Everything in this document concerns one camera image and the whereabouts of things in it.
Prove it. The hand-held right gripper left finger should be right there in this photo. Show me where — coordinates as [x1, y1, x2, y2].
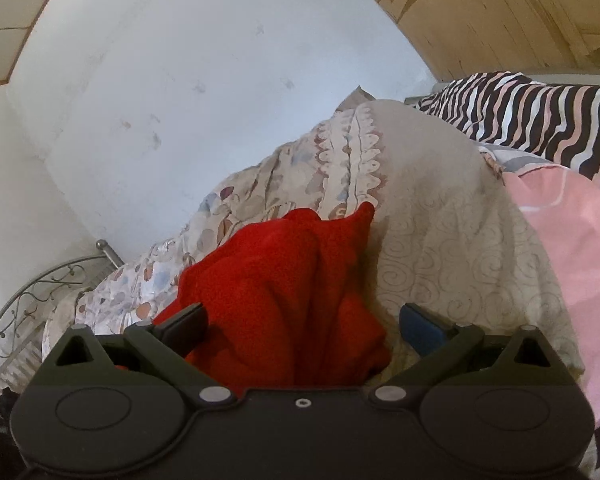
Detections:
[42, 302, 231, 407]

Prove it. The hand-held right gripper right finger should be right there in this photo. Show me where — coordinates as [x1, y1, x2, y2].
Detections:
[374, 302, 557, 407]

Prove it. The red knit sweater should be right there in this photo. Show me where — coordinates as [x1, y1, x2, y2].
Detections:
[152, 202, 393, 396]

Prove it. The metal bed headboard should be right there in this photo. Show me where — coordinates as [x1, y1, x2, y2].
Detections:
[0, 239, 128, 401]

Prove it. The beige swirl pattern blanket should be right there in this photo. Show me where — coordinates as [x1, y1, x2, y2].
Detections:
[365, 100, 586, 391]

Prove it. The floral printed quilt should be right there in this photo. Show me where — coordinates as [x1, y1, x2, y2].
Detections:
[40, 102, 396, 356]

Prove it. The pink duvet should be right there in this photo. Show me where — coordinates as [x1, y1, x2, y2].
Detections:
[480, 142, 600, 431]

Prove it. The beige pillow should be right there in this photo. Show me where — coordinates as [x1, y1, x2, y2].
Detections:
[334, 86, 378, 113]

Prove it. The zebra striped cloth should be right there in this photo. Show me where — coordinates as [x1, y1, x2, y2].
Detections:
[415, 71, 600, 191]

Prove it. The wooden wardrobe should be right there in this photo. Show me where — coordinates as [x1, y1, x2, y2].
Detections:
[337, 0, 600, 83]

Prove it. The framed window panel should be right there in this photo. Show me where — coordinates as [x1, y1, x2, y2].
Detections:
[0, 0, 78, 91]

